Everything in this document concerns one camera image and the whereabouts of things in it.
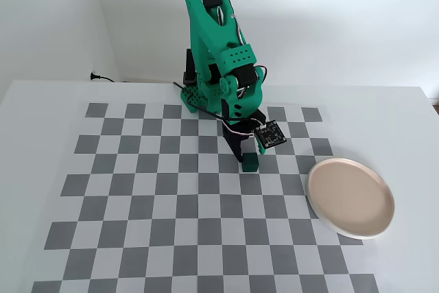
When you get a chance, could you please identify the pink round plate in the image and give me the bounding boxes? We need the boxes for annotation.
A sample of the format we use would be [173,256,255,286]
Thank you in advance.
[307,157,396,240]

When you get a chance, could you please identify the green gripper black servo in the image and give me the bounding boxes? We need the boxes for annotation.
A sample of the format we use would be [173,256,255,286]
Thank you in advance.
[222,110,268,164]

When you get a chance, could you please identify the grey white checkered mat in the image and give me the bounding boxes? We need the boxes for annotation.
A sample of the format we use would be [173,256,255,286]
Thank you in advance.
[32,102,380,293]

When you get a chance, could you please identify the dark green cube dice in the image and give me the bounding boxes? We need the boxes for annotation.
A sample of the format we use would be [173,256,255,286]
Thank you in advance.
[241,152,259,173]

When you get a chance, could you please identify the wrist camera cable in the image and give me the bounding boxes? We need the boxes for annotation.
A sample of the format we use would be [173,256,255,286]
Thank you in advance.
[173,82,267,136]

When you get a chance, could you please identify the black wall plug cable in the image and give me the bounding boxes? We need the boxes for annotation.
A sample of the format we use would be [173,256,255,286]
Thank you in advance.
[89,71,130,84]

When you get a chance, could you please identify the green perforated robot base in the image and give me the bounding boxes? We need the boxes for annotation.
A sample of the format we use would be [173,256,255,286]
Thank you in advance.
[180,48,226,115]

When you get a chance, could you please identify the black arm motor cable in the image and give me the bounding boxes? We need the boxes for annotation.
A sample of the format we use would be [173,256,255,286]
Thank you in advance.
[254,65,269,86]

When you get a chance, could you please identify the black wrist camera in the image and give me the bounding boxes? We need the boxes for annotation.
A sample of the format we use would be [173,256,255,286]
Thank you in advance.
[253,111,287,152]

